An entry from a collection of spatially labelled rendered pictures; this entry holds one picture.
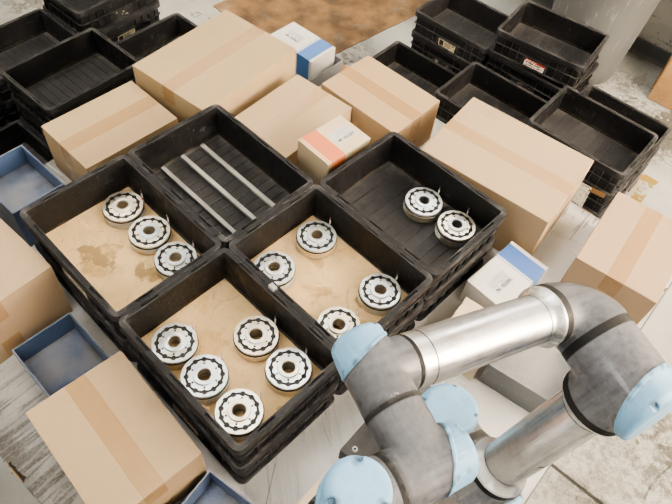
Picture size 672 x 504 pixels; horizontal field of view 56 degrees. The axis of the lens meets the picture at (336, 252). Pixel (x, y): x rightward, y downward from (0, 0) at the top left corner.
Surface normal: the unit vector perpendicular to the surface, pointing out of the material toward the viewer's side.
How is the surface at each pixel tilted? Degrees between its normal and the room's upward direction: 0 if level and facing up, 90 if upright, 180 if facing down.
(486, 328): 17
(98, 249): 0
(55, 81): 0
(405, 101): 0
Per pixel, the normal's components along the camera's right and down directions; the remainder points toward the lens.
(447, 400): 0.04, -0.63
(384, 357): 0.26, -0.59
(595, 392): -0.86, 0.12
